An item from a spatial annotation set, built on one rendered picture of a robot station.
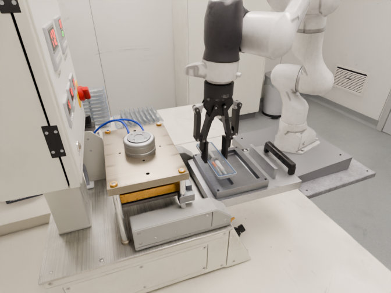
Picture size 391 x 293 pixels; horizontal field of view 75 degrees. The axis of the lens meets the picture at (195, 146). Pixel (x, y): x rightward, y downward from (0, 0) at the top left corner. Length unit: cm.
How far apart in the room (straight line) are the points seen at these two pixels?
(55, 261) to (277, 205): 76
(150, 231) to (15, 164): 31
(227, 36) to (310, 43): 56
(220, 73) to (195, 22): 219
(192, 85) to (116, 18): 102
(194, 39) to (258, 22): 217
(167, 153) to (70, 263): 33
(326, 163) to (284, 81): 41
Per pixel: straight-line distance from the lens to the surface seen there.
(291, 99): 120
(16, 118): 47
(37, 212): 108
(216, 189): 72
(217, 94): 63
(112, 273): 71
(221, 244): 75
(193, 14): 277
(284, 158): 86
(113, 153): 68
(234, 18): 60
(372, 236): 225
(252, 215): 100
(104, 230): 74
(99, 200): 83
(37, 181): 52
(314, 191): 119
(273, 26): 63
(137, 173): 59
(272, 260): 90
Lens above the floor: 146
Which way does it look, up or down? 31 degrees down
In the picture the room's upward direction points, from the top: straight up
